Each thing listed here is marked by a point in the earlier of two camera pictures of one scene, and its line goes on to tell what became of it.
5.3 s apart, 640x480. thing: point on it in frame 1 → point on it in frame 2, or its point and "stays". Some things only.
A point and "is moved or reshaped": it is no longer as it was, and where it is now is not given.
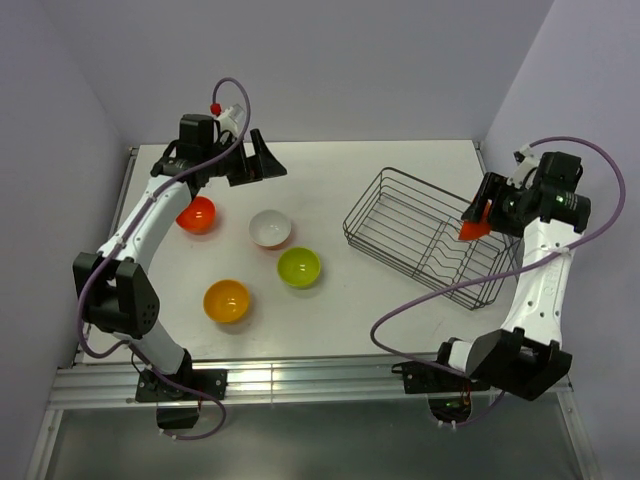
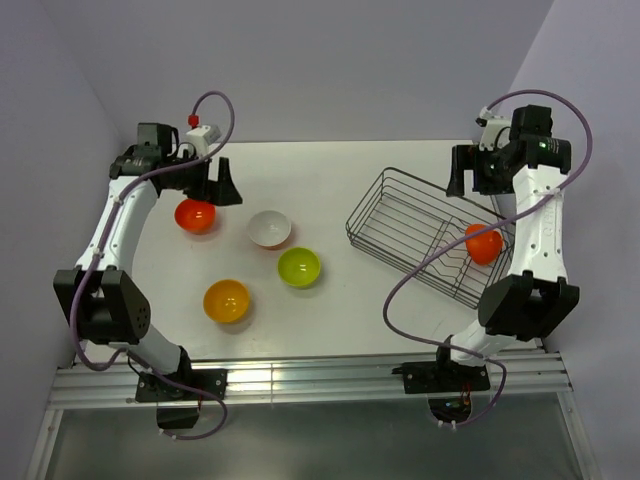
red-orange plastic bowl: x=473 y=230 is moved or reshaped
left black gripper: x=260 y=166 → x=221 y=192
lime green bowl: x=299 y=267 stays
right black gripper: x=494 y=187 → x=469 y=157
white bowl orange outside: x=270 y=229 stays
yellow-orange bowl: x=226 y=301 stays
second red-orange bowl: x=199 y=216 stays
